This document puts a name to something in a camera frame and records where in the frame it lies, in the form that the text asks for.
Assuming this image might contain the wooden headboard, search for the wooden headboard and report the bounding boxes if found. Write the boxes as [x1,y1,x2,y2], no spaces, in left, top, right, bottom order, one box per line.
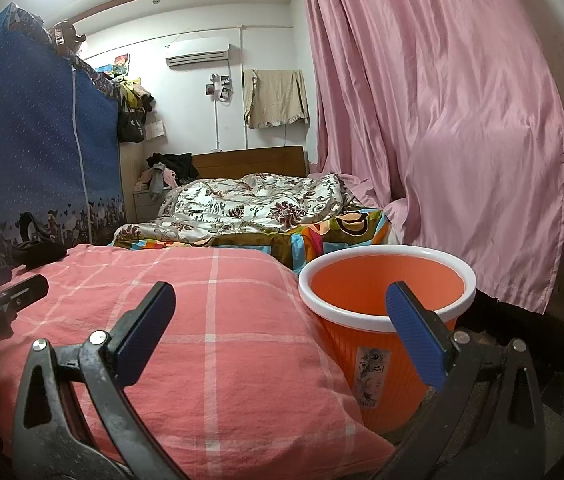
[191,145,309,181]

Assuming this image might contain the hanging yellow and dark clothes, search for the hanging yellow and dark clothes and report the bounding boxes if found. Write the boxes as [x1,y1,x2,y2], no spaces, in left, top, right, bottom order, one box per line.
[117,77,156,111]

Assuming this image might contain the wall poster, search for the wall poster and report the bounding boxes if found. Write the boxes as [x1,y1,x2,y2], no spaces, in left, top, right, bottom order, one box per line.
[97,53,132,79]

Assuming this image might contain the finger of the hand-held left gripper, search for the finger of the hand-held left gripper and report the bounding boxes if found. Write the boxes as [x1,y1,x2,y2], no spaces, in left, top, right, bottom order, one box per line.
[0,273,50,329]

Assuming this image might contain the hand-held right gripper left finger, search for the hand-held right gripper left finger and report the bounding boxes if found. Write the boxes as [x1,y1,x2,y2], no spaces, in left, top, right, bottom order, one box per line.
[12,281,188,480]

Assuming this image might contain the thick white wall pipe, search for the thick white wall pipe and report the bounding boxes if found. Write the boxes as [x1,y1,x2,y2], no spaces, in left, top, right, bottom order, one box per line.
[237,27,247,151]

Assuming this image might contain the pink checked quilt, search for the pink checked quilt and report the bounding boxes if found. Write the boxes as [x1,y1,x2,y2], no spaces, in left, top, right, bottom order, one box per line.
[0,244,399,480]

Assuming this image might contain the colourful cartoon blanket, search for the colourful cartoon blanket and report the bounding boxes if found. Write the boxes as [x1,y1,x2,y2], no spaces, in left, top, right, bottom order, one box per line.
[112,208,393,272]

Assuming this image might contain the black hanging bag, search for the black hanging bag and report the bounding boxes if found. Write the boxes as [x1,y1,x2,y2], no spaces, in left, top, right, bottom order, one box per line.
[117,95,146,144]

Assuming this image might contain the pink curtain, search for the pink curtain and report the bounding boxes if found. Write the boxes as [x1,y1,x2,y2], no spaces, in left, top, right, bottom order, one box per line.
[299,0,564,317]

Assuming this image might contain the beige hanging towel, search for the beige hanging towel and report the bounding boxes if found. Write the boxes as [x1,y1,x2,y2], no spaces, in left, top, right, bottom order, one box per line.
[243,68,311,130]

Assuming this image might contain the black cloth bag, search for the black cloth bag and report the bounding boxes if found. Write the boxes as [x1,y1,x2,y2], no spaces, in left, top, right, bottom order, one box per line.
[9,211,68,269]

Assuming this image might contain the orange bin with white rim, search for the orange bin with white rim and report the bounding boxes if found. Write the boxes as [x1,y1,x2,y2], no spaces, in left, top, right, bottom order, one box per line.
[298,245,478,436]

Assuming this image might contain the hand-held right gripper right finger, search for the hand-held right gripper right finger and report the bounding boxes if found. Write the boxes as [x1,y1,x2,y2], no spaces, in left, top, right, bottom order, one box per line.
[386,281,548,480]

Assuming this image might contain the white air conditioner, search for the white air conditioner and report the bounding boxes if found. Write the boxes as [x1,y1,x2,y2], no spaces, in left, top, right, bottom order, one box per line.
[164,37,231,68]

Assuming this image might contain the white nightstand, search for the white nightstand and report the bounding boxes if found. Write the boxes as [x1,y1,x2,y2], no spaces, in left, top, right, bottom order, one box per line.
[133,187,173,224]

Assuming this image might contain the floral patterned quilt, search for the floral patterned quilt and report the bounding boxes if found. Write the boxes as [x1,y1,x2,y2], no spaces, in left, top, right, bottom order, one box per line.
[112,172,364,252]

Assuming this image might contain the blue fabric wardrobe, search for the blue fabric wardrobe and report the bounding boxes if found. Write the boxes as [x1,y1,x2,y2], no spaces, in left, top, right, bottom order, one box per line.
[0,2,126,272]

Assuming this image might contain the pile of clothes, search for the pile of clothes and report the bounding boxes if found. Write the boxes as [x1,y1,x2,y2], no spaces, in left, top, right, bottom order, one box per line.
[137,151,201,199]

